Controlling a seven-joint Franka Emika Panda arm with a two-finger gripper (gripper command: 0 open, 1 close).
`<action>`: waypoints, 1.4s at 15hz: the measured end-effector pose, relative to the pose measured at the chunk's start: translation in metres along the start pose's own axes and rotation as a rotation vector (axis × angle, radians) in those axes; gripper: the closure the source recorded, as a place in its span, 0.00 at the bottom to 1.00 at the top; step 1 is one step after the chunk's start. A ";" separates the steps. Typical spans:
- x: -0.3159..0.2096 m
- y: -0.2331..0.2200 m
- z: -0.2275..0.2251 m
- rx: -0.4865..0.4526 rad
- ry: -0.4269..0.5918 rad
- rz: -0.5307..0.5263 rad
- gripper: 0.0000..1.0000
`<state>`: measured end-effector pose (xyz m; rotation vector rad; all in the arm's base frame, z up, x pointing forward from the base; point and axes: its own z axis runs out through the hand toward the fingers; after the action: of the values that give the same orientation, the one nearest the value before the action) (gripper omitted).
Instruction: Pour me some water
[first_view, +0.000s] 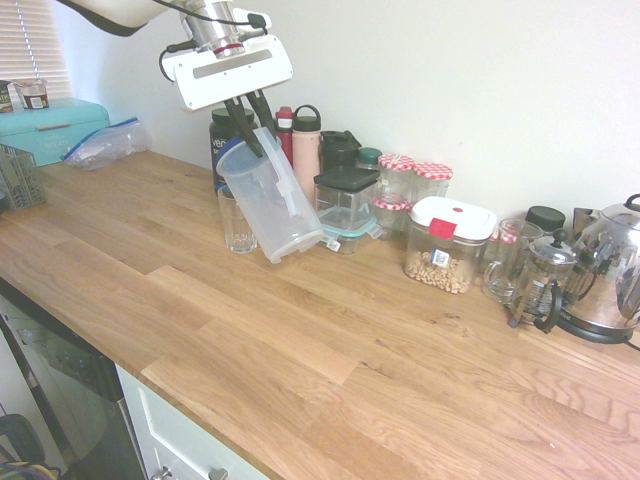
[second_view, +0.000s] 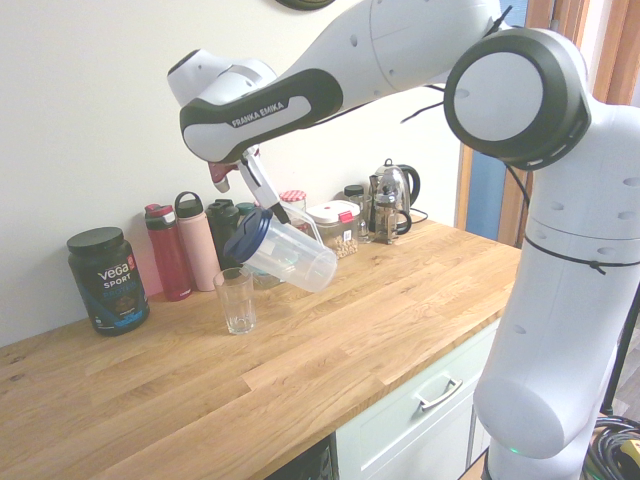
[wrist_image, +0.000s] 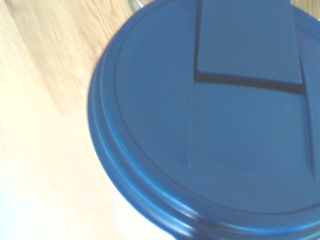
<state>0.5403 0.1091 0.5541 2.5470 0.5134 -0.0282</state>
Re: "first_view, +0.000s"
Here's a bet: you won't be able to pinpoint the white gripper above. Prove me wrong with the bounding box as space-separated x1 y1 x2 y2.
164 34 294 160

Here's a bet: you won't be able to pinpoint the clear pitcher with blue lid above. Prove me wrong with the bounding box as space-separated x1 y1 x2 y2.
214 126 326 265

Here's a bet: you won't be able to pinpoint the red water bottle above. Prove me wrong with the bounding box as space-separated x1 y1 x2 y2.
273 105 297 169

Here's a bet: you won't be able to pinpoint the pink water bottle black cap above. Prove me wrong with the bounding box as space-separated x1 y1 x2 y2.
292 104 323 211

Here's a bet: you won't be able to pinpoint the black supplement tub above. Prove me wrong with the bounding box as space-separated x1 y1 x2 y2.
208 105 259 197

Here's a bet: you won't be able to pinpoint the black shaker bottle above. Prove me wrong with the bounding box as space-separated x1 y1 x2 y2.
318 130 362 174

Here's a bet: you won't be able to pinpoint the clear drinking glass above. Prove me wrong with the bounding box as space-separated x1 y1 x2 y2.
217 184 260 256

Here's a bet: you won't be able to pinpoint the square container black lid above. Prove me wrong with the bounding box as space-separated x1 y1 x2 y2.
313 165 382 222

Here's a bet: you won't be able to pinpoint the jar with green lid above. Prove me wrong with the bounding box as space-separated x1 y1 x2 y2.
355 147 385 172

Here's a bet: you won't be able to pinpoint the glass container teal lid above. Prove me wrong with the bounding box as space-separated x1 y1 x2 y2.
316 206 386 256

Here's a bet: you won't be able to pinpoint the clear plastic zip bag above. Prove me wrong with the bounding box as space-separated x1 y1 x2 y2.
60 116 154 173

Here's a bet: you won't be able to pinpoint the tall jar red checkered lid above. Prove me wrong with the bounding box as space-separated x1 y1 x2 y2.
411 162 455 203
377 153 418 202

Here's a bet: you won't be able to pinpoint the small jar red checkered lid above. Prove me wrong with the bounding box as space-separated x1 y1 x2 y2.
371 194 414 237
486 222 522 247

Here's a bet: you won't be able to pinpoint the teal bread box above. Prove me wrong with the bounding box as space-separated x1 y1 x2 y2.
0 97 113 169

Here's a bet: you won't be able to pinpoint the yoghurt cup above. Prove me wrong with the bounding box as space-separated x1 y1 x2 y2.
12 77 50 112

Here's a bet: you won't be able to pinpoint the cereal container white red lid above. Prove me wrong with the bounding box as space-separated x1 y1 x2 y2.
403 195 499 296

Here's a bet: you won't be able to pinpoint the white window blinds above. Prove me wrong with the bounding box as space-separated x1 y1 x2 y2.
0 0 72 109

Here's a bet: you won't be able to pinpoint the grey dish rack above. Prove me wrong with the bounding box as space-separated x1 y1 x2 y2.
0 143 50 212

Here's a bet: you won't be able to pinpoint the clear glass mug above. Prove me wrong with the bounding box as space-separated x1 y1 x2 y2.
480 218 545 305

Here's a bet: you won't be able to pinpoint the jar with black lid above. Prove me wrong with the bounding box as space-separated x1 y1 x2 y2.
524 205 568 237

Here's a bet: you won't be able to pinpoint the black dishwasher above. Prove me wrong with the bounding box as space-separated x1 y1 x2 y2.
0 277 147 480

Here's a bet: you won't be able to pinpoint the white cabinet drawer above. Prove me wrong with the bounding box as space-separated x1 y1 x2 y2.
115 361 272 480

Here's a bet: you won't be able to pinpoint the glass French press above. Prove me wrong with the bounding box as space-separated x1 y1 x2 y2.
508 228 582 334

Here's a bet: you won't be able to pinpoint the black slanted pole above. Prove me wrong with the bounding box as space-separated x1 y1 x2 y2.
0 312 77 467

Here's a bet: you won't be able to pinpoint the shiny steel appliance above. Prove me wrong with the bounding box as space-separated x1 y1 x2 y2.
572 206 602 237

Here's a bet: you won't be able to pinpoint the stainless steel electric kettle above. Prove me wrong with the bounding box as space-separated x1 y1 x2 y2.
556 193 640 344

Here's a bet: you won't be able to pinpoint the black bag with cables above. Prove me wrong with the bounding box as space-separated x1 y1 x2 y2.
0 413 62 480

